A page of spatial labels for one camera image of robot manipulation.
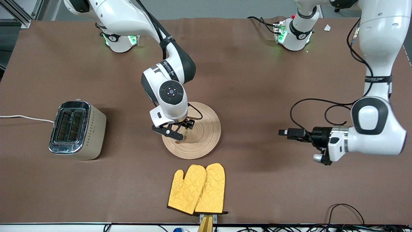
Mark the round wooden plate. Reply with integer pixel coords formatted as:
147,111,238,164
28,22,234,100
161,101,222,160

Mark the brown table cover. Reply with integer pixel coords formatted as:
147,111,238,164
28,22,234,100
0,17,412,225

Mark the yellow quilted oven mitt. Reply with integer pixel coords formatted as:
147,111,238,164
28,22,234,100
195,163,229,215
167,164,207,215

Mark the cream and chrome toaster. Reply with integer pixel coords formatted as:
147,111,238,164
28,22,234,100
48,99,107,160

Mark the black looped cable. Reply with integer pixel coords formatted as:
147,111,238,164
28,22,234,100
328,203,366,226

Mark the black cable tangle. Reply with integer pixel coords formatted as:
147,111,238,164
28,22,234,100
225,224,412,232

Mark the black left base cable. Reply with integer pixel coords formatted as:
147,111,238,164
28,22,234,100
247,16,279,34

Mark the white toaster power cord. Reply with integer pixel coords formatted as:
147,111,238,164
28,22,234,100
0,115,54,123

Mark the aluminium frame profile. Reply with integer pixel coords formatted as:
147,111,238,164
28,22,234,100
0,0,32,29
31,0,44,20

